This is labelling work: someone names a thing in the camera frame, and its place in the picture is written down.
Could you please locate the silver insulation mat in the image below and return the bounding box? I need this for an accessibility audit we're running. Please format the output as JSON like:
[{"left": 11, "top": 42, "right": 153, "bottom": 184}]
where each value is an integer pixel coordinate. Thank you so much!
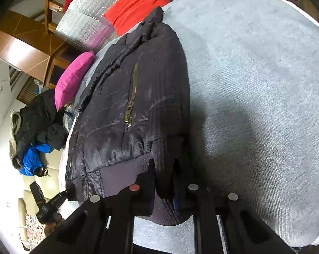
[{"left": 55, "top": 0, "right": 192, "bottom": 53}]

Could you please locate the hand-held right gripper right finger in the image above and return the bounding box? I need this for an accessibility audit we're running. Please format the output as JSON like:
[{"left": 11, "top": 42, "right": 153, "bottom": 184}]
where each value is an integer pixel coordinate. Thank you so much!
[{"left": 173, "top": 159, "right": 295, "bottom": 254}]

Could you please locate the blue jacket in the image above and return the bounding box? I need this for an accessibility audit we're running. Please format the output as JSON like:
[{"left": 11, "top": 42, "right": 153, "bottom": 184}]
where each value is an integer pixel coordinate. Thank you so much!
[{"left": 19, "top": 143, "right": 54, "bottom": 176}]

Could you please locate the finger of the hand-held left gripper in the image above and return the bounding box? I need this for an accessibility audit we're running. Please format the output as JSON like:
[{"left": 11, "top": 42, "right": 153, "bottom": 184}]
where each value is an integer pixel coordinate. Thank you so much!
[{"left": 52, "top": 190, "right": 70, "bottom": 207}]

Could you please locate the pink pillow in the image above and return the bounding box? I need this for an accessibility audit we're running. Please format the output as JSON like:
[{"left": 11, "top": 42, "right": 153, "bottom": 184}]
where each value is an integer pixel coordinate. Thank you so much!
[{"left": 54, "top": 51, "right": 95, "bottom": 112}]

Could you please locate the grey blanket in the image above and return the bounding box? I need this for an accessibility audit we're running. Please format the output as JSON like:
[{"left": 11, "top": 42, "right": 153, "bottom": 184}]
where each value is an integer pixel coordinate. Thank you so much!
[{"left": 58, "top": 0, "right": 319, "bottom": 254}]

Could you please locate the person's left hand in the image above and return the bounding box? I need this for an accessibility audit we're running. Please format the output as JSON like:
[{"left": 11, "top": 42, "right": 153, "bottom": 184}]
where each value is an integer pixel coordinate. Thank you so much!
[{"left": 47, "top": 212, "right": 65, "bottom": 235}]

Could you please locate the beige fleece jacket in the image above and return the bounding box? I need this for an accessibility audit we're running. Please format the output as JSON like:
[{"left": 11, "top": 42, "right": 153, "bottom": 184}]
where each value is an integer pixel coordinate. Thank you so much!
[{"left": 9, "top": 111, "right": 24, "bottom": 168}]

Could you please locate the black jacket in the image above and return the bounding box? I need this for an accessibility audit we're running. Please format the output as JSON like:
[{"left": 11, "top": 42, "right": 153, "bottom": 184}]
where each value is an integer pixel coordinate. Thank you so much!
[{"left": 15, "top": 88, "right": 68, "bottom": 162}]

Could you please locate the printed cloth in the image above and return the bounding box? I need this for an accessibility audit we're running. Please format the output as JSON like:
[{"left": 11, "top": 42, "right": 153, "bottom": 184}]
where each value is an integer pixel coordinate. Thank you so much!
[{"left": 23, "top": 212, "right": 47, "bottom": 250}]

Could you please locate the cream sofa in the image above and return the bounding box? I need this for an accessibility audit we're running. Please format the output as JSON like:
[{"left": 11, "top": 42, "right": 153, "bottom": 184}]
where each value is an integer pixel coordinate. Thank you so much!
[{"left": 17, "top": 148, "right": 70, "bottom": 252}]

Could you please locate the dark quilted zip jacket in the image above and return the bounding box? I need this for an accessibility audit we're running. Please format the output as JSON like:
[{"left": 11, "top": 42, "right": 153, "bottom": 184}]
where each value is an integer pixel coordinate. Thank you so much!
[{"left": 65, "top": 7, "right": 192, "bottom": 226}]

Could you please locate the wooden railing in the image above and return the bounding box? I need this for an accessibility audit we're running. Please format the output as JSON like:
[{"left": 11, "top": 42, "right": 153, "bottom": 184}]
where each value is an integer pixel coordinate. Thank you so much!
[{"left": 42, "top": 0, "right": 70, "bottom": 35}]

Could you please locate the wooden cabinet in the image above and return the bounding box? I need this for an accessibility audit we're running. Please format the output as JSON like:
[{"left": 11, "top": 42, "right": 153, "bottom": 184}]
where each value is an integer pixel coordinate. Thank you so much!
[{"left": 0, "top": 11, "right": 75, "bottom": 89}]

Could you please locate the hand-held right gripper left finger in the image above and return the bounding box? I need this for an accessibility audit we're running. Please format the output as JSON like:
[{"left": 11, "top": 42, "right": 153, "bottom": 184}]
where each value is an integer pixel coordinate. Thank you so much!
[{"left": 42, "top": 159, "right": 157, "bottom": 254}]

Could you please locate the red pillow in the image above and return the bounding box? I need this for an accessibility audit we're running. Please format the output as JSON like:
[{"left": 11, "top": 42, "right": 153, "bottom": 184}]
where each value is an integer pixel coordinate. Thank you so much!
[{"left": 104, "top": 0, "right": 172, "bottom": 36}]

